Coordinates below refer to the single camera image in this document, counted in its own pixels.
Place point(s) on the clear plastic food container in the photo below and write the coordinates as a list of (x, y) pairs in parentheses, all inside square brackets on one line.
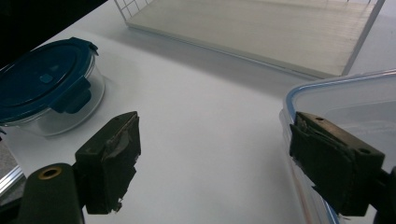
[(348, 102)]

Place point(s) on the aluminium table rail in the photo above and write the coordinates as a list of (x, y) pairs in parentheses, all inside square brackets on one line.
[(9, 182)]

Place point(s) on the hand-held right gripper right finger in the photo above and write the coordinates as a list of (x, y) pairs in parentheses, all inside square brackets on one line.
[(336, 165)]

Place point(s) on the round glass container blue lid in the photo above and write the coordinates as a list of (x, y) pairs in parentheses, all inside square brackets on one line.
[(40, 84)]

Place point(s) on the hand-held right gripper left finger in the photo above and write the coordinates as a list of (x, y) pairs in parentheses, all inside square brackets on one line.
[(106, 165)]

